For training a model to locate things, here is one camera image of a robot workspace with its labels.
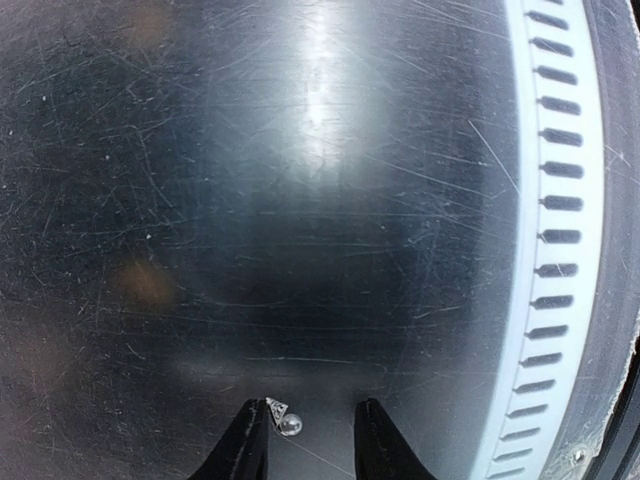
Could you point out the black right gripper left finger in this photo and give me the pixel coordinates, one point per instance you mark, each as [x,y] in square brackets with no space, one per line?
[242,451]

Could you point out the white slotted cable duct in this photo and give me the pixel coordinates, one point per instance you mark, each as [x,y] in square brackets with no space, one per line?
[559,236]

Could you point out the small silver stud earring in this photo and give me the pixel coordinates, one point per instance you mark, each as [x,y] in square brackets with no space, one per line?
[286,423]

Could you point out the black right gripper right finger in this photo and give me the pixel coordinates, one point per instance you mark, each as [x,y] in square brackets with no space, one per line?
[380,450]

